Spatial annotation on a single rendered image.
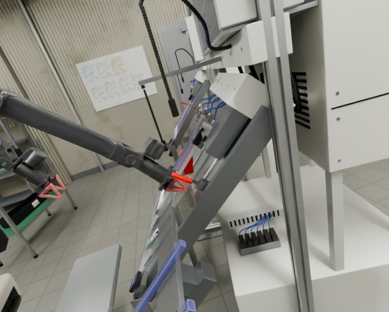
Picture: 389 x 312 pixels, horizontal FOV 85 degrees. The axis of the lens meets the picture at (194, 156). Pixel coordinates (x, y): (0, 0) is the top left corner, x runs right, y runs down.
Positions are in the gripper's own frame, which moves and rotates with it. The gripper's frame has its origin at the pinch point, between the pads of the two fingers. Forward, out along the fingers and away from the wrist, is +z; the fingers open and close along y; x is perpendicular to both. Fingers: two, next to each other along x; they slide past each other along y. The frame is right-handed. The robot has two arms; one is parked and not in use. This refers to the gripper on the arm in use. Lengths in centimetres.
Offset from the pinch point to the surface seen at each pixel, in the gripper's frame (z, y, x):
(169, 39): -86, 362, -64
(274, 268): 40.5, -13.7, 1.8
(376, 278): 64, -20, -18
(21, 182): -174, 302, 311
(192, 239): 4.7, -20.9, 2.4
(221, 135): -6.6, -17.5, -26.3
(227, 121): -7.5, -17.5, -30.1
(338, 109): 11, -22, -47
